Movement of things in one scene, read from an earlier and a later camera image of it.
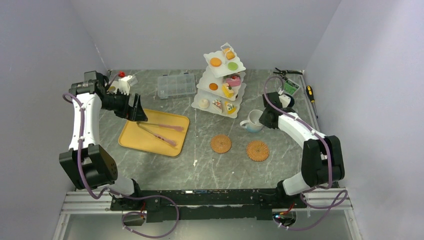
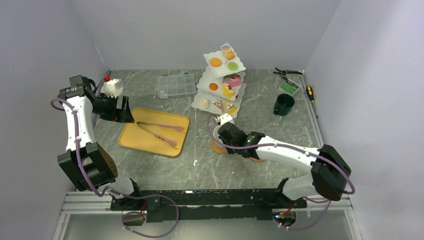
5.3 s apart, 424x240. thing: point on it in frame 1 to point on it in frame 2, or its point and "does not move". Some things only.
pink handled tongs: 166,140 does not move
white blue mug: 252,123 to 215,133
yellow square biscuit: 230,55 does not move
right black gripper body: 263,119 to 231,151
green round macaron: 232,66 does not move
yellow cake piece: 227,90 does not move
